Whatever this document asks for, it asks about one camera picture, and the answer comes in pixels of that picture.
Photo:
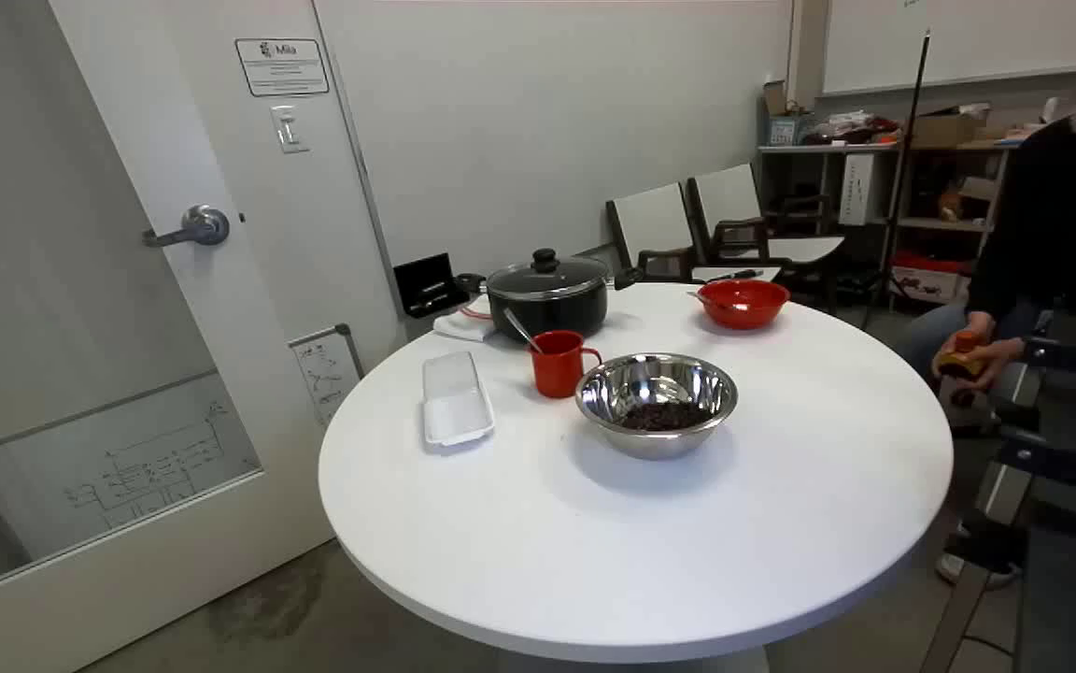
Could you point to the dark brown bowl contents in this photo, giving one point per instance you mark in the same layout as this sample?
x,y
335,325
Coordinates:
x,y
655,413

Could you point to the metal storage shelf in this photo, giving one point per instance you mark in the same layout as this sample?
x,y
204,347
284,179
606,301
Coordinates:
x,y
826,145

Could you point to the yellow orange handheld controller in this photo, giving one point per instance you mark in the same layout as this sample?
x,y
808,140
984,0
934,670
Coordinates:
x,y
959,363

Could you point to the person's left hand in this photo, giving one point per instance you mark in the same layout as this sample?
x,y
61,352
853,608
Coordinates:
x,y
997,360

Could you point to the black pot lid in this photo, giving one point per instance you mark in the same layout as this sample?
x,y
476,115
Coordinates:
x,y
545,276

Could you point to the white folding chair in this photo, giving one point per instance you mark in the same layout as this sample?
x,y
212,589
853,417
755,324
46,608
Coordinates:
x,y
650,226
727,198

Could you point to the person's right hand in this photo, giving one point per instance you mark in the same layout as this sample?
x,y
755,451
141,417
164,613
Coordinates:
x,y
970,335

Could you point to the white wall switch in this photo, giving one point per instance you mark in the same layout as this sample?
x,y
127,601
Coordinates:
x,y
288,128

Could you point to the silver metal bowl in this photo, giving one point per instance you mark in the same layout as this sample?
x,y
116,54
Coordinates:
x,y
613,386

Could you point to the seated person dark jacket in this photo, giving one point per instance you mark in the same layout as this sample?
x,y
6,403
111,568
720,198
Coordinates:
x,y
1061,226

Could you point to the white folded cloth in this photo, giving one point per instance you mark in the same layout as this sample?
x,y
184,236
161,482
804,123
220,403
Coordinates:
x,y
466,324

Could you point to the red mug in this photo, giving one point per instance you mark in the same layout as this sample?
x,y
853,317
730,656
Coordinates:
x,y
555,366

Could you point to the brown cardboard box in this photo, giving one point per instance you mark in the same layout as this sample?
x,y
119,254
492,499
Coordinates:
x,y
948,128

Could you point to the white door with window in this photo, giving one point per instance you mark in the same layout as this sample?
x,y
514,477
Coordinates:
x,y
63,246

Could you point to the black cooking pot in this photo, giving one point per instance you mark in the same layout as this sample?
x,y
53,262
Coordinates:
x,y
552,316

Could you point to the thin black pole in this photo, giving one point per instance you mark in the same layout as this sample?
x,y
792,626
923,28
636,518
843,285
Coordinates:
x,y
908,163

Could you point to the white wall sign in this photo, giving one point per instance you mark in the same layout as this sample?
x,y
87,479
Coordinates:
x,y
280,63

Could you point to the red bowl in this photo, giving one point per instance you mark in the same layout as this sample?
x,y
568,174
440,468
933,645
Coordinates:
x,y
743,309

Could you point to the small framed whiteboard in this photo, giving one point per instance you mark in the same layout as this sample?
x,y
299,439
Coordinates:
x,y
325,372

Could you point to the clear plastic container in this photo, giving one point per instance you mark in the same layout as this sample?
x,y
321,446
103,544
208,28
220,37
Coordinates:
x,y
454,398

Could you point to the black wall file holder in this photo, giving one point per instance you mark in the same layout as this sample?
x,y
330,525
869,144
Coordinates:
x,y
426,285

